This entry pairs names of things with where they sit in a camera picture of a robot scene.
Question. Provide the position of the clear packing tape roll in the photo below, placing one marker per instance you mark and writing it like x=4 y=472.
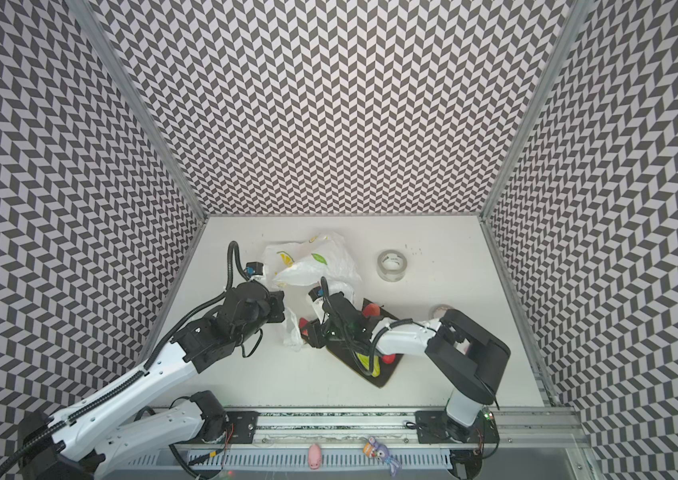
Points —
x=392 y=265

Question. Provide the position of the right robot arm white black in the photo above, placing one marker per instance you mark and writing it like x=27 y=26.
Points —
x=470 y=357

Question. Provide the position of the aluminium corner post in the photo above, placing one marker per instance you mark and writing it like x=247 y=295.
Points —
x=550 y=74
x=90 y=24

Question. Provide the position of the green fake fruit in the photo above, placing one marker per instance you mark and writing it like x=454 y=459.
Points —
x=369 y=365

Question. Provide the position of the aluminium corner post right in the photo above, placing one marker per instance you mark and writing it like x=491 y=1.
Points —
x=550 y=74

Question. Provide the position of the black cutting board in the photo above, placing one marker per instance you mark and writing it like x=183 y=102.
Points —
x=346 y=355

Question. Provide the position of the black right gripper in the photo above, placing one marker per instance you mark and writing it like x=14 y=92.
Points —
x=320 y=327

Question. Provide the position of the aluminium corner post left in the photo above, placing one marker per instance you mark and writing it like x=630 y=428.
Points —
x=90 y=24

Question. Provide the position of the orange fake peach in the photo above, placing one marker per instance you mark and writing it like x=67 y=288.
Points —
x=371 y=310

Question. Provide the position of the pink toy figure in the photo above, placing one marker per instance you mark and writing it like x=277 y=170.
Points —
x=315 y=457

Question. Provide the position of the beige masking tape roll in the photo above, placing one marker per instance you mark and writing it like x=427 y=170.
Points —
x=438 y=311

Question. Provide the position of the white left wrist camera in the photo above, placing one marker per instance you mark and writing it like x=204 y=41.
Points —
x=254 y=269

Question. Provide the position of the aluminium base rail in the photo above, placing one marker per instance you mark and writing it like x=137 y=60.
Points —
x=517 y=427

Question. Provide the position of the white lemon-print plastic bag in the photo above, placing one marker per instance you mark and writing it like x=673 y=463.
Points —
x=296 y=267

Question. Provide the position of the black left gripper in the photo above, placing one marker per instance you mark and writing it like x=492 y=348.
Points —
x=275 y=302

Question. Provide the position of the purple toy figure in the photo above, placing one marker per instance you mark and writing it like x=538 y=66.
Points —
x=377 y=450

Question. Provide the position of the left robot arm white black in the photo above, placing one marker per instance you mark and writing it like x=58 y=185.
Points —
x=101 y=433

